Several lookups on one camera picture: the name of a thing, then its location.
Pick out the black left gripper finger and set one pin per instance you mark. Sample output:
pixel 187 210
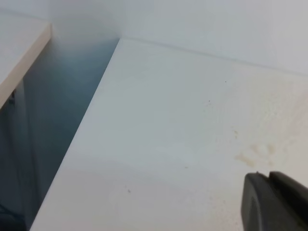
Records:
pixel 275 202

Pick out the beige side table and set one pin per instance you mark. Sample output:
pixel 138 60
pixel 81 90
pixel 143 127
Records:
pixel 22 39

